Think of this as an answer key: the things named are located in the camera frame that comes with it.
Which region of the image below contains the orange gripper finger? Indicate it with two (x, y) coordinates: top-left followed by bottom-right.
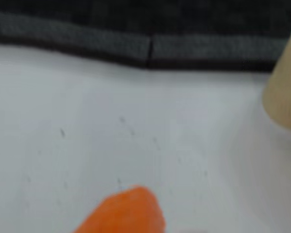
(71, 185), (167, 233)

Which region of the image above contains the grey foam border strip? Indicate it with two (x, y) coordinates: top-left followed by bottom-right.
(0, 9), (289, 72)

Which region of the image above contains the beige ribbed paper cup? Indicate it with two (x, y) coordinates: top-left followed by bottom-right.
(261, 14), (291, 133)

